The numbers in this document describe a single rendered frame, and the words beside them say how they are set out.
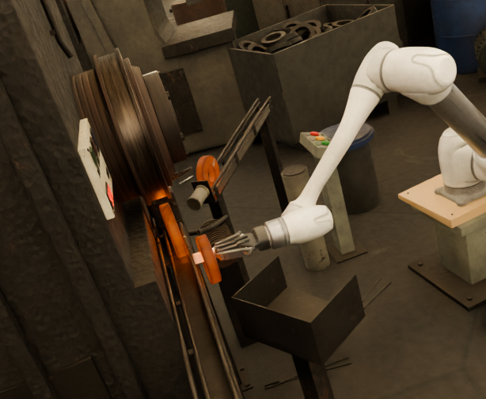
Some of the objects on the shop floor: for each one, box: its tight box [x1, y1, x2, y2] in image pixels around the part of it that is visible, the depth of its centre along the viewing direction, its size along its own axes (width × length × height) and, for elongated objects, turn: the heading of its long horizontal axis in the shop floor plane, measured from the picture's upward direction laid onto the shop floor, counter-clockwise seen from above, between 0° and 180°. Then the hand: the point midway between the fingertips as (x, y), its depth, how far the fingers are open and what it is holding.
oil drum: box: [430, 0, 486, 74], centre depth 467 cm, size 59×59×89 cm
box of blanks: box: [227, 4, 403, 153], centre depth 443 cm, size 103×83×77 cm
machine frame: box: [0, 0, 206, 399], centre depth 185 cm, size 73×108×176 cm
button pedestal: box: [299, 132, 368, 264], centre depth 282 cm, size 16×24×62 cm, turn 42°
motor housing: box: [198, 219, 257, 348], centre depth 246 cm, size 13×22×54 cm, turn 42°
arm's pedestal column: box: [408, 216, 486, 312], centre depth 248 cm, size 40×40×31 cm
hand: (204, 256), depth 183 cm, fingers closed
